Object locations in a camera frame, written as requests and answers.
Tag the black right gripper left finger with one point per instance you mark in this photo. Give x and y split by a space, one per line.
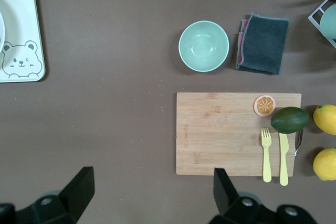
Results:
76 192

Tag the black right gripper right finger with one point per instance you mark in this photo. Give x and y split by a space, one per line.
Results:
225 195

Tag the yellow plastic fork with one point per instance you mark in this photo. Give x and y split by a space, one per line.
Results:
266 158

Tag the bamboo cutting board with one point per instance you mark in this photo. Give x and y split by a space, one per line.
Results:
223 134

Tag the yellow plastic knife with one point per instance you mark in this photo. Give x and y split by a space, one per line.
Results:
283 161

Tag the small metal peeler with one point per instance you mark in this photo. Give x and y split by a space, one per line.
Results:
299 142

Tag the toy orange slice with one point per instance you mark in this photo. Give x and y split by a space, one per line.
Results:
264 105

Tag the green toy avocado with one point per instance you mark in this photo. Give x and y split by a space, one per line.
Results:
289 119

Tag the yellow toy lemon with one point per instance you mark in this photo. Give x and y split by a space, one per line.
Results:
326 164
326 119

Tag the pink folded cloth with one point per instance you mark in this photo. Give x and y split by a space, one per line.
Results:
240 51

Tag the mint green bowl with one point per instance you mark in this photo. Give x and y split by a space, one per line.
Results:
203 46

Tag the dark grey folded cloth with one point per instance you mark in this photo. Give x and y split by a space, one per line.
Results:
265 45

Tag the beige bear print tray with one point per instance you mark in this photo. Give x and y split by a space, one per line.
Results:
26 24

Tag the mint green cup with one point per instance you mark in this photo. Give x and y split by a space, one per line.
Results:
329 23

